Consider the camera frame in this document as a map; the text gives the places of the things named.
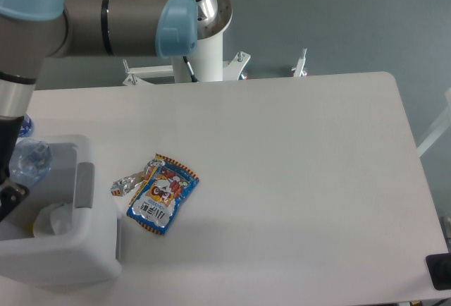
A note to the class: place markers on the black device at table edge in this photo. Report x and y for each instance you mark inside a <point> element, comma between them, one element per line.
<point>439,270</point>

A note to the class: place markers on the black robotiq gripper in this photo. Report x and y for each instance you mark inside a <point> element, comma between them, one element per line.
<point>12,193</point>

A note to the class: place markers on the crumpled white tissue paper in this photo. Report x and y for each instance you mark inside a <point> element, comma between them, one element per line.
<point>55,219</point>

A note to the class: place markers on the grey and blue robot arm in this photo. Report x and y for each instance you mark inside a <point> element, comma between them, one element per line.
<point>33,30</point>

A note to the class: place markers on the crushed clear plastic bottle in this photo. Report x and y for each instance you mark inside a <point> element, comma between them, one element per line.
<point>30,163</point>

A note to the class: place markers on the blue labelled drink bottle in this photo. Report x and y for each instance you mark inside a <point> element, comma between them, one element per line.
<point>27,127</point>

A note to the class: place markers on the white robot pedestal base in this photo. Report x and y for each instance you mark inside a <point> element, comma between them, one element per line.
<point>207,63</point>

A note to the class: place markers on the blue snack wrapper bag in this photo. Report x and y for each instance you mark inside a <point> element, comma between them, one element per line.
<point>158,191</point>

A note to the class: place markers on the white plastic trash can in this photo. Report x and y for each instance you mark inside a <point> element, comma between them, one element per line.
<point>89,252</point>

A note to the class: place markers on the white table frame leg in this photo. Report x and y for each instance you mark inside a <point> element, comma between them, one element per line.
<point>438,127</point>

